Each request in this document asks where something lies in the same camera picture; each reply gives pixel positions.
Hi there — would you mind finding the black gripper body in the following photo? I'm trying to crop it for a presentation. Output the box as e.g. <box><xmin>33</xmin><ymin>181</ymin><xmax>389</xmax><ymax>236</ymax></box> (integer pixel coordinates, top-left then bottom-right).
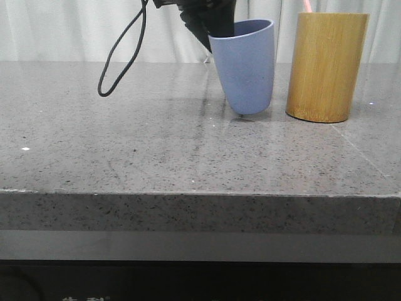
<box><xmin>153</xmin><ymin>0</ymin><xmax>236</xmax><ymax>9</ymax></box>

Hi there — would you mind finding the bamboo cylinder holder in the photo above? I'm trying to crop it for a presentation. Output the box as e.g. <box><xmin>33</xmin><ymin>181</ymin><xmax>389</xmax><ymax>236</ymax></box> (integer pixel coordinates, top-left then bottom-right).
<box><xmin>286</xmin><ymin>13</ymin><xmax>369</xmax><ymax>123</ymax></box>

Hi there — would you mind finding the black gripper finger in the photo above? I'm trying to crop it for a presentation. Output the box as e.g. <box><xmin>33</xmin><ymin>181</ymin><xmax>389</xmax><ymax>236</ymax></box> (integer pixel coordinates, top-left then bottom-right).
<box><xmin>180</xmin><ymin>8</ymin><xmax>234</xmax><ymax>53</ymax></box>

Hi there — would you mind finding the black cable loop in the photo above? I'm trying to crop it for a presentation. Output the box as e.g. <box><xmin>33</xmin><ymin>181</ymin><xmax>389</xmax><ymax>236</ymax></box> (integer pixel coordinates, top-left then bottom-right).
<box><xmin>98</xmin><ymin>0</ymin><xmax>150</xmax><ymax>97</ymax></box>

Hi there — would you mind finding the white curtain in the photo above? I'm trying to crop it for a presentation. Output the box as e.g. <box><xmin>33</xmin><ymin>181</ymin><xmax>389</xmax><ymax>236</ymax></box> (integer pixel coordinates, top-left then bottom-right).
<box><xmin>1</xmin><ymin>1</ymin><xmax>400</xmax><ymax>63</ymax></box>

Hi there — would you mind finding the blue plastic cup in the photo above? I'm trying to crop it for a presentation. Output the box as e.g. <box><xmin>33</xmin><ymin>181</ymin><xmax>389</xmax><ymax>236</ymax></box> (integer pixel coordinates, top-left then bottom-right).
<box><xmin>209</xmin><ymin>19</ymin><xmax>275</xmax><ymax>115</ymax></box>

